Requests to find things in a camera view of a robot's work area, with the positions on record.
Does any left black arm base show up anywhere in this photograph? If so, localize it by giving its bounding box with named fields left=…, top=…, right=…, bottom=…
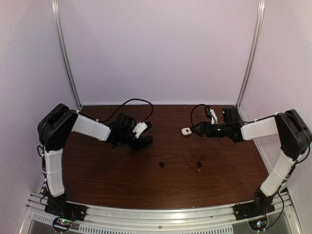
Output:
left=44, top=185, right=86, bottom=221

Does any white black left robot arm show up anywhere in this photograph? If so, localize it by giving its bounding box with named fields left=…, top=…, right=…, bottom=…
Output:
left=38, top=103, right=153, bottom=216

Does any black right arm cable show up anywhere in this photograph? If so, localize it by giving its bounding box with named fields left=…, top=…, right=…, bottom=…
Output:
left=189, top=104, right=237, bottom=147

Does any right aluminium frame post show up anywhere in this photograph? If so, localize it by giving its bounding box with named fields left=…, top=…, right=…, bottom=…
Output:
left=236, top=0, right=266, bottom=108

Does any left aluminium frame post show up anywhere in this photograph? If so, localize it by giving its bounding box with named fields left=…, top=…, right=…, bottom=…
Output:
left=51, top=0, right=82, bottom=109

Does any aluminium frame post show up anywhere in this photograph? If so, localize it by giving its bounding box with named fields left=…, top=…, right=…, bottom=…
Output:
left=236, top=0, right=266, bottom=108
left=51, top=0, right=82, bottom=109

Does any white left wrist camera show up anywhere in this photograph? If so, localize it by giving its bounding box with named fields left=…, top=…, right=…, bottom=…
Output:
left=132, top=121, right=152, bottom=138

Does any left circuit board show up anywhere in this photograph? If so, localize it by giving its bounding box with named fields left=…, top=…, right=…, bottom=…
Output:
left=52, top=217, right=73, bottom=232

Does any aluminium front rail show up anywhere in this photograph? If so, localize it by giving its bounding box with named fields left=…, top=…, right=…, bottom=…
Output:
left=23, top=195, right=293, bottom=234

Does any white earbud charging case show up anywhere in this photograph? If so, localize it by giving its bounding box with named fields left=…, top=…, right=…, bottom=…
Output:
left=181, top=127, right=192, bottom=136

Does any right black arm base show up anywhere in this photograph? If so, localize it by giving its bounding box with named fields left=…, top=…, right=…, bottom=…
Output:
left=232, top=187, right=277, bottom=220

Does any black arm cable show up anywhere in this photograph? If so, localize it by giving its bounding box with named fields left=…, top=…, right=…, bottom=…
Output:
left=95, top=98, right=155, bottom=124
left=189, top=104, right=237, bottom=147

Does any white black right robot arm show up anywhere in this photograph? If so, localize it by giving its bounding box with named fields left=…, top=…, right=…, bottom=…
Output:
left=191, top=105, right=312, bottom=215

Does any circuit board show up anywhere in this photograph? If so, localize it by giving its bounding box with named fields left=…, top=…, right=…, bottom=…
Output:
left=248, top=218, right=268, bottom=232
left=52, top=217, right=73, bottom=232

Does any right circuit board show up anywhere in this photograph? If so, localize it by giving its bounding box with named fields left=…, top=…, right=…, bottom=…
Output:
left=248, top=218, right=268, bottom=232

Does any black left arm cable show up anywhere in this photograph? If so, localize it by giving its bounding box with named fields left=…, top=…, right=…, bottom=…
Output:
left=95, top=98, right=155, bottom=124

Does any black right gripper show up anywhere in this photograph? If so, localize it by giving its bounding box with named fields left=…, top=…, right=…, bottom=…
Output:
left=191, top=121, right=231, bottom=137

